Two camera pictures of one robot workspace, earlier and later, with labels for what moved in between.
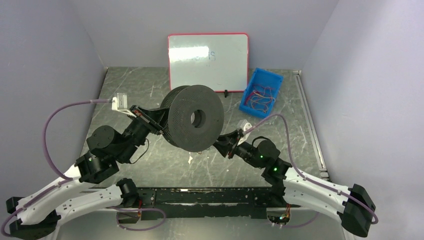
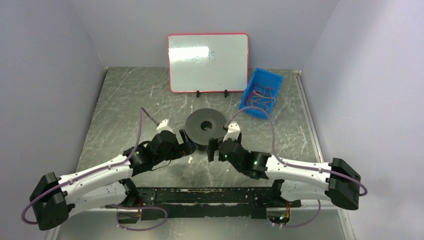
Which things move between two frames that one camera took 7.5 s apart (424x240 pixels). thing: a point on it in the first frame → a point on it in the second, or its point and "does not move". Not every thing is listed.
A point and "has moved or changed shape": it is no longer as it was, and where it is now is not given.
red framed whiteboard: x=220 y=61 does not move
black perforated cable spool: x=196 y=117 has moved or changed shape
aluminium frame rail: x=323 y=172 does not move
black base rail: x=173 y=203 does not move
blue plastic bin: x=258 y=97 does not move
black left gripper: x=145 y=118 → x=182 y=144
